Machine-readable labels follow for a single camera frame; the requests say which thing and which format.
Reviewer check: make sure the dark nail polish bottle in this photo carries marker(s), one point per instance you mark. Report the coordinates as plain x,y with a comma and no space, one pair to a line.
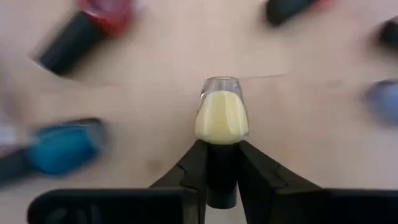
390,32

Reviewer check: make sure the yellow nail polish bottle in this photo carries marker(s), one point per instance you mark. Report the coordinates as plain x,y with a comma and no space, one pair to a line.
221,118

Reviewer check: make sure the lavender nail polish bottle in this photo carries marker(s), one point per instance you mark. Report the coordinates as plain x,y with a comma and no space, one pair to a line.
385,99

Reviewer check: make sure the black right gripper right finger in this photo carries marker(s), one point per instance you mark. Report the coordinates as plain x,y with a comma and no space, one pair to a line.
267,186

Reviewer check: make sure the blue nail polish bottle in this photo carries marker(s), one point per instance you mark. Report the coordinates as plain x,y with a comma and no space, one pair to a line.
62,149

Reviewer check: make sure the red nail polish bottle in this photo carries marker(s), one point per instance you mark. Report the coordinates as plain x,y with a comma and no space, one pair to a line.
74,40

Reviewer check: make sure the pink nail polish bottle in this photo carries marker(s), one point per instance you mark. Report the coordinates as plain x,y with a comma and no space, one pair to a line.
286,9

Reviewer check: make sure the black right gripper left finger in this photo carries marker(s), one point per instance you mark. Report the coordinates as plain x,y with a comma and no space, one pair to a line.
186,183

